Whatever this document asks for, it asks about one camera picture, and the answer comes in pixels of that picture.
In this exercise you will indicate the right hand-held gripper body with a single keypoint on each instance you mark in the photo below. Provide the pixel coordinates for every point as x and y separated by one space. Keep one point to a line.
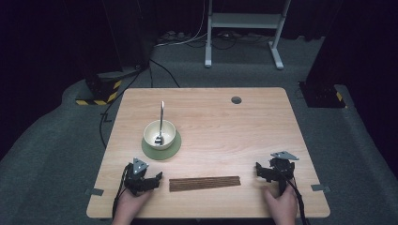
281 168

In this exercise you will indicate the white metal stand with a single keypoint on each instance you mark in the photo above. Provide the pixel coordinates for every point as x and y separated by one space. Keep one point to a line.
244 21

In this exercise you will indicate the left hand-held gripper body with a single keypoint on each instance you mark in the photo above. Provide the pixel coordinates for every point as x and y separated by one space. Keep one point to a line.
136 175

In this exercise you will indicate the metal spoon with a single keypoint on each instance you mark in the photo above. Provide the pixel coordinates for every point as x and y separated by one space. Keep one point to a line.
161 125

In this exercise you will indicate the person's left hand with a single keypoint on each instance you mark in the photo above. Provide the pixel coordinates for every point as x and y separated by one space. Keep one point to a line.
133 204

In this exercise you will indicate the grey tape piece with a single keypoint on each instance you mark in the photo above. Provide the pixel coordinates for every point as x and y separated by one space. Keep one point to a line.
320 188
94 192

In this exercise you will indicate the round green coaster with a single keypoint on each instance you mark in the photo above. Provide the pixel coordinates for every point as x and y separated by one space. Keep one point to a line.
162 153

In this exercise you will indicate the black pillar with striped base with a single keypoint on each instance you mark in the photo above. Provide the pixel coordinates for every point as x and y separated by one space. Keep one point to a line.
101 90
325 93

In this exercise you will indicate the row of brown chopsticks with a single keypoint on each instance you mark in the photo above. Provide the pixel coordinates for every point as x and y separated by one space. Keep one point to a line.
205 183

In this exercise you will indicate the person's right hand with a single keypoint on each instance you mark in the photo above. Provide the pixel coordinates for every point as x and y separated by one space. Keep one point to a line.
283 206

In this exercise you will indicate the power strip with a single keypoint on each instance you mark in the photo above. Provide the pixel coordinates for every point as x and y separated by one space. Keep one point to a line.
173 37

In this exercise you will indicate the cream ceramic bowl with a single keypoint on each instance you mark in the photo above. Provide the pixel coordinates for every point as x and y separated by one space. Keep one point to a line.
159 134

